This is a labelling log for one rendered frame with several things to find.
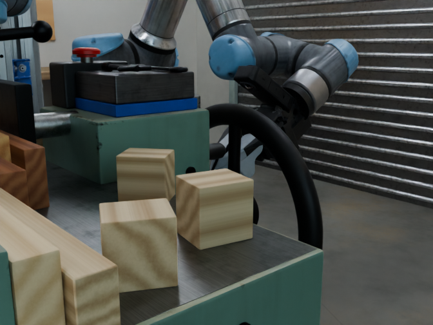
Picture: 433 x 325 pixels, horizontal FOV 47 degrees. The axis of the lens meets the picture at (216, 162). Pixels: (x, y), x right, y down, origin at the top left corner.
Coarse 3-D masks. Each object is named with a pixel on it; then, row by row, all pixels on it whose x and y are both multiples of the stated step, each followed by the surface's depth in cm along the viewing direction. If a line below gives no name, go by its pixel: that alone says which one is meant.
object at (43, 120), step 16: (0, 80) 47; (0, 96) 46; (16, 96) 43; (0, 112) 46; (16, 112) 43; (32, 112) 44; (48, 112) 49; (64, 112) 50; (0, 128) 47; (16, 128) 44; (32, 128) 44; (48, 128) 48; (64, 128) 49
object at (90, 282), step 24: (0, 192) 31; (24, 216) 26; (48, 240) 23; (72, 240) 23; (72, 264) 21; (96, 264) 21; (72, 288) 20; (96, 288) 20; (72, 312) 20; (96, 312) 20
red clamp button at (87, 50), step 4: (76, 48) 53; (80, 48) 53; (84, 48) 53; (88, 48) 53; (92, 48) 53; (96, 48) 54; (72, 52) 54; (76, 52) 53; (80, 52) 53; (84, 52) 53; (88, 52) 53; (92, 52) 53; (96, 52) 54; (100, 52) 54; (80, 56) 54; (84, 56) 53; (88, 56) 54; (92, 56) 54; (96, 56) 54
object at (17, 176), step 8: (0, 160) 37; (0, 168) 34; (8, 168) 34; (16, 168) 34; (0, 176) 33; (8, 176) 33; (16, 176) 34; (24, 176) 34; (0, 184) 33; (8, 184) 33; (16, 184) 34; (24, 184) 34; (8, 192) 34; (16, 192) 34; (24, 192) 34; (24, 200) 34
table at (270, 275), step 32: (64, 192) 44; (96, 192) 44; (64, 224) 36; (96, 224) 36; (192, 256) 31; (224, 256) 31; (256, 256) 31; (288, 256) 31; (320, 256) 32; (160, 288) 27; (192, 288) 27; (224, 288) 27; (256, 288) 28; (288, 288) 30; (320, 288) 32; (128, 320) 24; (160, 320) 24; (192, 320) 25; (224, 320) 27; (256, 320) 29; (288, 320) 31
